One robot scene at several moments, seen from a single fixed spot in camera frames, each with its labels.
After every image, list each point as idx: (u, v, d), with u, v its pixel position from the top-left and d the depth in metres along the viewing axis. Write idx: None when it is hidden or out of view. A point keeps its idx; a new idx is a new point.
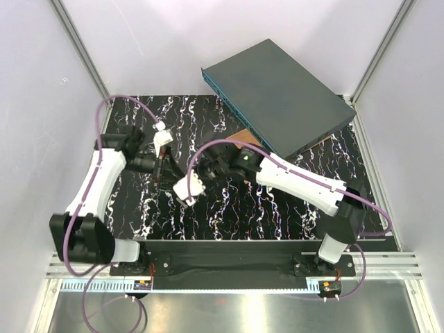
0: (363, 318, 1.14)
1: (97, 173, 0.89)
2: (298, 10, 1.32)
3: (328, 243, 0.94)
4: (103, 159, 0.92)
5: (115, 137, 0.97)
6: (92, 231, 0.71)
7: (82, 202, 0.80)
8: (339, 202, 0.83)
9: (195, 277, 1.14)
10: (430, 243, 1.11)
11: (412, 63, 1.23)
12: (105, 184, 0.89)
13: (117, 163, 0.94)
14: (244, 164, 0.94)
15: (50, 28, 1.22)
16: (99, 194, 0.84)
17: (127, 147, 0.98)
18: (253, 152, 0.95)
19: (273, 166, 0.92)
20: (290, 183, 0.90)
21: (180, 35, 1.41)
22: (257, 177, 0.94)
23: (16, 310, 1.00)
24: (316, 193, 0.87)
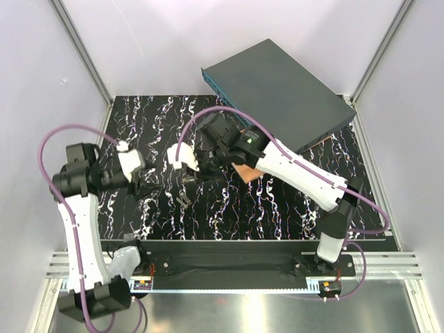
0: (364, 318, 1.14)
1: (79, 233, 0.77)
2: (298, 10, 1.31)
3: (324, 241, 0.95)
4: (75, 213, 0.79)
5: (75, 175, 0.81)
6: (111, 293, 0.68)
7: (82, 276, 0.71)
8: (340, 200, 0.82)
9: (195, 277, 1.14)
10: (430, 243, 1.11)
11: (412, 63, 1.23)
12: (95, 239, 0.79)
13: (93, 207, 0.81)
14: (247, 146, 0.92)
15: (50, 28, 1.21)
16: (94, 254, 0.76)
17: (91, 182, 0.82)
18: (256, 135, 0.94)
19: (278, 155, 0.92)
20: (291, 173, 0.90)
21: (180, 35, 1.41)
22: (258, 163, 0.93)
23: (16, 310, 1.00)
24: (318, 186, 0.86)
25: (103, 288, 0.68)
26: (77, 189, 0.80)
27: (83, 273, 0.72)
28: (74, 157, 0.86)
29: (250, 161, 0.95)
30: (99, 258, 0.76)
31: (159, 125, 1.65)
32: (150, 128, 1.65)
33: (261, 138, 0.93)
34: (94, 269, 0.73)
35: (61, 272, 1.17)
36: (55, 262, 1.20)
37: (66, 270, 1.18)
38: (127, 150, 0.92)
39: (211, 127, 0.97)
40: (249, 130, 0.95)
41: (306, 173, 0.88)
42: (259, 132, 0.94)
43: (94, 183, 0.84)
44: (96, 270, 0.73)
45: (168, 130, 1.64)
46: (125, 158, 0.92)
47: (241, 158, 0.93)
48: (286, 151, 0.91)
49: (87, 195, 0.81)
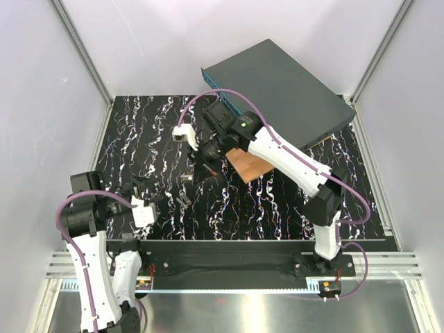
0: (364, 318, 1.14)
1: (89, 273, 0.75)
2: (298, 10, 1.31)
3: (318, 234, 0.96)
4: (84, 252, 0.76)
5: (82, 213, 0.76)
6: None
7: (96, 317, 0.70)
8: (321, 185, 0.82)
9: (195, 277, 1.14)
10: (430, 243, 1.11)
11: (412, 63, 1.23)
12: (105, 277, 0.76)
13: (102, 243, 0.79)
14: (240, 127, 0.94)
15: (50, 28, 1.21)
16: (107, 293, 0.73)
17: (98, 217, 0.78)
18: (251, 121, 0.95)
19: (268, 139, 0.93)
20: (279, 158, 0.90)
21: (180, 35, 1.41)
22: (250, 146, 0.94)
23: (16, 310, 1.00)
24: (302, 173, 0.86)
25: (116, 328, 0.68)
26: (83, 226, 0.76)
27: (96, 314, 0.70)
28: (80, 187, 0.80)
29: (243, 144, 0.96)
30: (111, 296, 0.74)
31: (159, 125, 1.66)
32: (150, 128, 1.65)
33: (255, 123, 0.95)
34: (107, 307, 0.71)
35: (61, 272, 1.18)
36: (55, 262, 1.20)
37: (66, 270, 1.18)
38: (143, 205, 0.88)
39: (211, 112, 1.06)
40: (246, 116, 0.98)
41: (292, 159, 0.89)
42: (254, 117, 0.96)
43: (100, 218, 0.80)
44: (109, 309, 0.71)
45: (168, 130, 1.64)
46: (139, 213, 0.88)
47: (235, 141, 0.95)
48: (275, 136, 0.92)
49: (96, 234, 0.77)
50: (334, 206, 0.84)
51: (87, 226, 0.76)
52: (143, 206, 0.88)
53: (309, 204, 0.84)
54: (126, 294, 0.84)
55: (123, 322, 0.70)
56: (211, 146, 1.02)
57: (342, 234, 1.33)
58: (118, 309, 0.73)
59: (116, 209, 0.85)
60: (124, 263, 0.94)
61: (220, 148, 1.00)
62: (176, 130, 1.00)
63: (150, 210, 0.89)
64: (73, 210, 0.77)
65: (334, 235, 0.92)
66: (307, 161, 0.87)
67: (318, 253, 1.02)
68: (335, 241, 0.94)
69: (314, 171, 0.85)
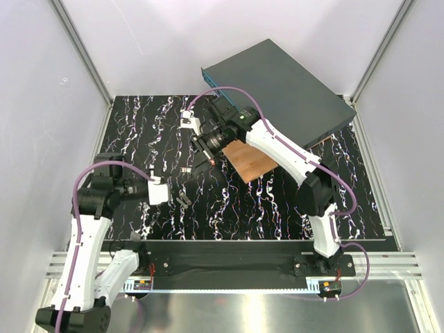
0: (364, 320, 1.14)
1: (78, 253, 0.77)
2: (298, 9, 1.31)
3: (316, 231, 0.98)
4: (82, 231, 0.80)
5: (94, 194, 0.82)
6: (84, 324, 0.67)
7: (66, 296, 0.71)
8: (309, 173, 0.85)
9: (195, 277, 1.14)
10: (431, 243, 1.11)
11: (412, 63, 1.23)
12: (92, 262, 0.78)
13: (101, 229, 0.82)
14: (238, 120, 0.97)
15: (49, 27, 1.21)
16: (85, 278, 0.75)
17: (107, 204, 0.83)
18: (250, 114, 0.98)
19: (262, 130, 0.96)
20: (272, 148, 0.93)
21: (180, 35, 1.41)
22: (247, 137, 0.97)
23: (16, 311, 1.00)
24: (292, 161, 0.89)
25: (79, 317, 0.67)
26: (92, 209, 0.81)
27: (68, 293, 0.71)
28: (100, 171, 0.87)
29: (242, 136, 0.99)
30: (89, 282, 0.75)
31: (159, 125, 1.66)
32: (150, 128, 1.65)
33: (253, 116, 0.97)
34: (80, 291, 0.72)
35: (61, 272, 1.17)
36: (55, 262, 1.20)
37: None
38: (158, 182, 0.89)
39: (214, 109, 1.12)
40: (246, 109, 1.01)
41: (284, 148, 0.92)
42: (254, 112, 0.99)
43: (110, 205, 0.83)
44: (81, 293, 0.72)
45: (168, 130, 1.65)
46: (154, 189, 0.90)
47: (233, 132, 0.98)
48: (270, 127, 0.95)
49: (100, 217, 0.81)
50: (324, 198, 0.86)
51: (95, 209, 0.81)
52: (159, 183, 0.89)
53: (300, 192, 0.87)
54: (107, 291, 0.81)
55: (90, 312, 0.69)
56: (212, 135, 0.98)
57: (342, 234, 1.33)
58: (90, 299, 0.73)
59: (132, 191, 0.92)
60: (121, 260, 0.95)
61: (222, 138, 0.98)
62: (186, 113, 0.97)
63: (166, 189, 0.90)
64: (89, 191, 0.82)
65: (329, 228, 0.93)
66: (298, 150, 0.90)
67: (318, 250, 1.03)
68: (332, 238, 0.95)
69: (304, 160, 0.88)
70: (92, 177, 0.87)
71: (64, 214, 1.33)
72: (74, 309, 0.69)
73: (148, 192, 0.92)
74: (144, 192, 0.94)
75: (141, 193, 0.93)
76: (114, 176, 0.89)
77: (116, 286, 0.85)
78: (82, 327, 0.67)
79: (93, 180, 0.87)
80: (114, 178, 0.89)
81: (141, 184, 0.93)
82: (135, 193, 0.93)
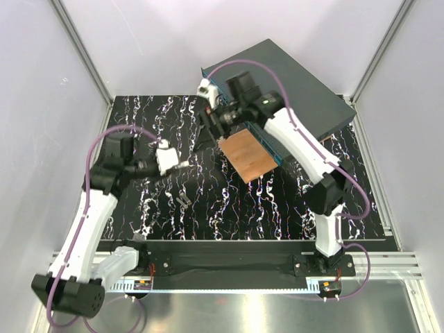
0: (365, 320, 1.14)
1: (83, 224, 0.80)
2: (298, 8, 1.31)
3: (319, 228, 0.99)
4: (90, 205, 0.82)
5: (105, 173, 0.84)
6: (78, 295, 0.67)
7: (65, 264, 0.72)
8: (326, 174, 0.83)
9: (195, 277, 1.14)
10: (431, 243, 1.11)
11: (412, 64, 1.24)
12: (94, 236, 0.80)
13: (107, 207, 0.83)
14: (261, 104, 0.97)
15: (50, 27, 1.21)
16: (86, 249, 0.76)
17: (116, 184, 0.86)
18: (274, 100, 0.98)
19: (284, 121, 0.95)
20: (293, 139, 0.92)
21: (181, 35, 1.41)
22: (267, 123, 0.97)
23: (16, 311, 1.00)
24: (310, 158, 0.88)
25: (73, 286, 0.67)
26: (101, 186, 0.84)
27: (67, 262, 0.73)
28: (111, 151, 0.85)
29: (261, 121, 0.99)
30: (88, 254, 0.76)
31: (159, 125, 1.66)
32: (150, 128, 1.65)
33: (277, 102, 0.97)
34: (79, 262, 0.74)
35: None
36: None
37: None
38: (167, 147, 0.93)
39: (238, 80, 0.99)
40: (270, 95, 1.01)
41: (304, 143, 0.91)
42: (278, 97, 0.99)
43: (119, 185, 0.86)
44: (80, 263, 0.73)
45: (168, 130, 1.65)
46: (164, 155, 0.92)
47: (254, 115, 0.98)
48: (293, 119, 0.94)
49: (108, 194, 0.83)
50: (334, 198, 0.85)
51: (105, 186, 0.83)
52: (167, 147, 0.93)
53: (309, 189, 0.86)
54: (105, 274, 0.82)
55: (84, 284, 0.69)
56: (227, 111, 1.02)
57: (342, 234, 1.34)
58: (87, 272, 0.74)
59: (141, 167, 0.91)
60: (123, 253, 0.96)
61: (236, 116, 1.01)
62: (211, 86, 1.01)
63: (174, 152, 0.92)
64: (100, 171, 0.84)
65: (332, 230, 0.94)
66: (318, 148, 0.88)
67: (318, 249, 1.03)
68: (334, 237, 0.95)
69: (322, 159, 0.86)
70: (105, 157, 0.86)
71: (64, 214, 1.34)
72: (71, 278, 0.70)
73: (158, 169, 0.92)
74: (154, 171, 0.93)
75: (151, 171, 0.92)
76: (125, 157, 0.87)
77: (113, 275, 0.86)
78: (75, 296, 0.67)
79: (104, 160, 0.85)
80: (126, 158, 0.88)
81: (152, 162, 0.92)
82: (146, 171, 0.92)
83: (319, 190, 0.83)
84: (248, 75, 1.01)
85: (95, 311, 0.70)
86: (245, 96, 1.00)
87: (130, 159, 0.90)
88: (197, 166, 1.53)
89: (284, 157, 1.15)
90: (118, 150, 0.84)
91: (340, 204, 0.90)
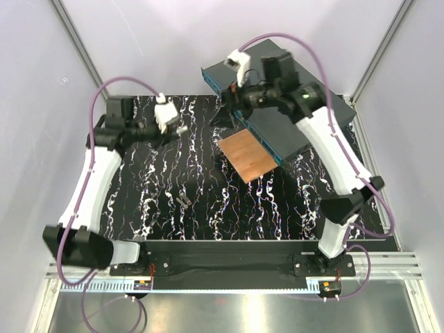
0: (365, 320, 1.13)
1: (89, 178, 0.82)
2: (297, 8, 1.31)
3: (325, 229, 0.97)
4: (95, 161, 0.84)
5: (107, 132, 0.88)
6: (89, 243, 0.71)
7: (75, 215, 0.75)
8: (356, 191, 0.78)
9: (195, 277, 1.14)
10: (430, 243, 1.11)
11: (412, 64, 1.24)
12: (100, 190, 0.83)
13: (112, 163, 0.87)
14: (301, 98, 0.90)
15: (49, 26, 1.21)
16: (94, 202, 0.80)
17: (119, 142, 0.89)
18: (315, 95, 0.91)
19: (323, 122, 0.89)
20: (327, 146, 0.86)
21: (181, 35, 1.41)
22: (302, 121, 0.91)
23: (16, 310, 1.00)
24: (342, 170, 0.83)
25: (84, 234, 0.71)
26: (105, 143, 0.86)
27: (76, 213, 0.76)
28: (112, 111, 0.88)
29: (295, 115, 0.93)
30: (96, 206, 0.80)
31: None
32: None
33: (318, 98, 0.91)
34: (88, 214, 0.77)
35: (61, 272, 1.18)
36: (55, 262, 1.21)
37: (66, 270, 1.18)
38: (164, 101, 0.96)
39: (279, 62, 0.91)
40: (311, 87, 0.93)
41: (338, 152, 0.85)
42: (320, 94, 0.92)
43: (122, 143, 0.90)
44: (89, 215, 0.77)
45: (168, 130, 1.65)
46: (161, 109, 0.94)
47: (290, 107, 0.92)
48: (333, 123, 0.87)
49: (113, 150, 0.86)
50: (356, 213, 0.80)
51: (108, 143, 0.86)
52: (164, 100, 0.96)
53: (334, 200, 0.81)
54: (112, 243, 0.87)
55: (94, 234, 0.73)
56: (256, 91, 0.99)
57: None
58: (96, 223, 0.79)
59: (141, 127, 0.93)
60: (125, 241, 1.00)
61: (263, 99, 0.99)
62: (248, 57, 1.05)
63: (171, 105, 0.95)
64: (101, 130, 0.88)
65: (343, 235, 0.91)
66: (353, 161, 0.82)
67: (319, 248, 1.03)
68: (338, 241, 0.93)
69: (355, 174, 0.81)
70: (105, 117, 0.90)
71: None
72: (82, 227, 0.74)
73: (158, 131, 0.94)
74: (155, 133, 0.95)
75: (151, 132, 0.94)
76: (125, 117, 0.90)
77: (118, 254, 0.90)
78: (87, 244, 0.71)
79: (105, 120, 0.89)
80: (127, 118, 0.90)
81: (152, 125, 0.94)
82: (147, 132, 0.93)
83: (345, 205, 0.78)
84: (290, 58, 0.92)
85: (98, 261, 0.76)
86: (282, 82, 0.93)
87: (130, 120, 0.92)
88: (197, 166, 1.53)
89: (284, 158, 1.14)
90: (119, 109, 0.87)
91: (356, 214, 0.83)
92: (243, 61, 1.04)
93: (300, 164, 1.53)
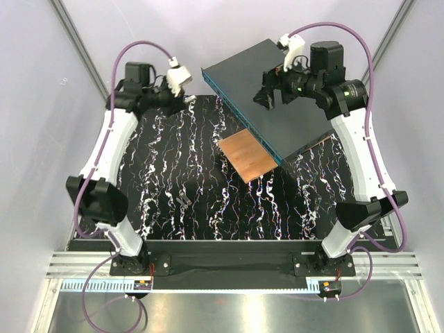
0: (365, 320, 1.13)
1: (109, 135, 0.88)
2: (297, 9, 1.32)
3: (334, 230, 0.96)
4: (114, 121, 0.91)
5: (125, 96, 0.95)
6: (106, 195, 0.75)
7: (95, 167, 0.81)
8: (374, 198, 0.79)
9: (195, 277, 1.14)
10: (430, 243, 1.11)
11: (411, 64, 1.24)
12: (118, 147, 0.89)
13: (128, 125, 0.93)
14: (342, 95, 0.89)
15: (50, 26, 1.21)
16: (112, 156, 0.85)
17: (137, 105, 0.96)
18: (356, 94, 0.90)
19: (359, 124, 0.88)
20: (356, 148, 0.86)
21: (181, 35, 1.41)
22: (338, 118, 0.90)
23: (16, 311, 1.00)
24: (365, 176, 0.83)
25: (103, 186, 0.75)
26: (123, 106, 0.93)
27: (96, 166, 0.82)
28: (130, 77, 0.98)
29: (331, 110, 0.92)
30: (114, 161, 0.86)
31: (159, 125, 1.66)
32: (150, 128, 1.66)
33: (358, 98, 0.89)
34: (107, 166, 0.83)
35: (61, 272, 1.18)
36: (55, 262, 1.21)
37: (66, 270, 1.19)
38: (177, 65, 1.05)
39: (329, 54, 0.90)
40: (355, 86, 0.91)
41: (367, 157, 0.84)
42: (362, 94, 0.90)
43: (139, 107, 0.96)
44: (107, 168, 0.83)
45: (168, 130, 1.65)
46: (174, 71, 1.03)
47: (328, 102, 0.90)
48: (368, 126, 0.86)
49: (130, 113, 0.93)
50: (370, 220, 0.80)
51: (126, 105, 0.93)
52: (175, 64, 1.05)
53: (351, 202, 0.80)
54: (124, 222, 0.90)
55: (111, 188, 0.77)
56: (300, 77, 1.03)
57: None
58: (113, 177, 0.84)
59: (157, 91, 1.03)
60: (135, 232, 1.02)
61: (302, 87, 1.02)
62: (302, 42, 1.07)
63: (183, 68, 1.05)
64: (119, 93, 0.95)
65: (349, 240, 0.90)
66: (380, 169, 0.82)
67: (322, 245, 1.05)
68: (343, 244, 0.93)
69: (379, 182, 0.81)
70: (123, 82, 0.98)
71: (64, 214, 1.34)
72: (101, 177, 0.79)
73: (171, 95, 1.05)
74: (168, 98, 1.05)
75: (165, 98, 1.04)
76: (143, 83, 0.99)
77: (125, 230, 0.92)
78: (104, 195, 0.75)
79: (124, 84, 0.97)
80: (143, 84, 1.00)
81: (165, 90, 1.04)
82: (161, 98, 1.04)
83: (358, 208, 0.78)
84: (340, 52, 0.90)
85: (114, 216, 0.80)
86: (326, 75, 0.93)
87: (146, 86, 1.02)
88: (197, 166, 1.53)
89: (285, 158, 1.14)
90: (137, 75, 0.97)
91: (368, 224, 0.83)
92: (292, 46, 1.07)
93: (300, 164, 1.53)
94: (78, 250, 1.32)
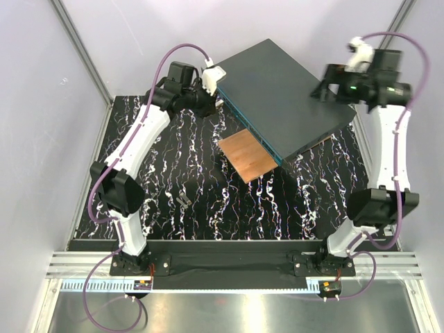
0: (365, 320, 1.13)
1: (140, 130, 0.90)
2: (297, 8, 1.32)
3: (339, 229, 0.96)
4: (148, 116, 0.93)
5: (163, 94, 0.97)
6: (123, 186, 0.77)
7: (119, 158, 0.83)
8: (382, 187, 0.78)
9: (195, 277, 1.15)
10: (431, 243, 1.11)
11: (411, 64, 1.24)
12: (146, 142, 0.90)
13: (161, 122, 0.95)
14: (384, 90, 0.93)
15: (49, 26, 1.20)
16: (138, 151, 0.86)
17: (173, 105, 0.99)
18: (402, 93, 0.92)
19: (393, 118, 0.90)
20: (383, 137, 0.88)
21: (181, 35, 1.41)
22: (375, 108, 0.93)
23: (16, 311, 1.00)
24: (381, 165, 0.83)
25: (123, 177, 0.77)
26: (159, 103, 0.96)
27: (121, 157, 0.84)
28: (173, 76, 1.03)
29: (371, 103, 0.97)
30: (139, 154, 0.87)
31: None
32: None
33: (400, 96, 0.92)
34: (132, 159, 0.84)
35: (61, 272, 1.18)
36: (55, 262, 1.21)
37: (66, 270, 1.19)
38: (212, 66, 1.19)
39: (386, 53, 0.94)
40: (402, 85, 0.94)
41: (388, 148, 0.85)
42: (408, 91, 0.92)
43: (174, 107, 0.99)
44: (131, 161, 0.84)
45: (168, 130, 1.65)
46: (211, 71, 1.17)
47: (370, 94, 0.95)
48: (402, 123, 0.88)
49: (164, 111, 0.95)
50: (373, 216, 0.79)
51: (161, 103, 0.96)
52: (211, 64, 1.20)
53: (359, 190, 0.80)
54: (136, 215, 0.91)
55: (129, 181, 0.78)
56: None
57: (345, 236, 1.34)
58: (134, 171, 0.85)
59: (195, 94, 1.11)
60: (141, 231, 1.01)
61: None
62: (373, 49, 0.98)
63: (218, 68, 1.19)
64: (160, 91, 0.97)
65: (354, 237, 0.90)
66: (399, 161, 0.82)
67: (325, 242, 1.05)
68: (347, 242, 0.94)
69: (393, 173, 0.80)
70: (166, 80, 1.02)
71: (64, 214, 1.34)
72: (122, 170, 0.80)
73: (203, 99, 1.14)
74: (202, 100, 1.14)
75: (199, 100, 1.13)
76: (183, 83, 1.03)
77: (134, 223, 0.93)
78: (121, 186, 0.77)
79: (165, 82, 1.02)
80: (182, 84, 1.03)
81: (202, 94, 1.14)
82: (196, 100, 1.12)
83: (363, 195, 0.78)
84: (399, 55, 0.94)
85: (129, 209, 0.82)
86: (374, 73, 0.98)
87: (186, 87, 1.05)
88: (197, 166, 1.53)
89: (284, 158, 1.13)
90: (178, 75, 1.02)
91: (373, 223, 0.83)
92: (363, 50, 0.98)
93: (300, 164, 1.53)
94: (78, 250, 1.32)
